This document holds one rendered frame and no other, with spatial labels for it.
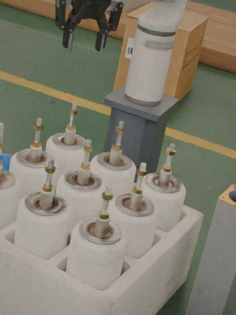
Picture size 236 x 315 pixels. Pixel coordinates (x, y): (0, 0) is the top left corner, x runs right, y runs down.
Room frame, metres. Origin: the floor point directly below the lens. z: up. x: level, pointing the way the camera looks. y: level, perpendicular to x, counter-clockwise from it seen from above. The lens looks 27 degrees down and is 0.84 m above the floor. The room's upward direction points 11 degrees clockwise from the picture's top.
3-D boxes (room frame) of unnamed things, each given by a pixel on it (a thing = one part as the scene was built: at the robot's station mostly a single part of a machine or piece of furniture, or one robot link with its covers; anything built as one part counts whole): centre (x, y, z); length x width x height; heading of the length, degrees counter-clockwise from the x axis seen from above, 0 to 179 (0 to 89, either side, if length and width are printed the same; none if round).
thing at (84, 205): (1.03, 0.06, 0.16); 0.10 x 0.10 x 0.18
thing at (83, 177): (1.03, 0.06, 0.26); 0.02 x 0.02 x 0.03
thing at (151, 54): (1.40, -0.03, 0.39); 0.09 x 0.09 x 0.17; 70
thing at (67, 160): (1.19, 0.11, 0.16); 0.10 x 0.10 x 0.18
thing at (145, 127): (1.40, -0.03, 0.15); 0.15 x 0.15 x 0.30; 70
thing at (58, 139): (1.19, 0.11, 0.25); 0.08 x 0.08 x 0.01
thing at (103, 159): (1.13, 0.00, 0.25); 0.08 x 0.08 x 0.01
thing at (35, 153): (1.08, 0.16, 0.26); 0.02 x 0.02 x 0.03
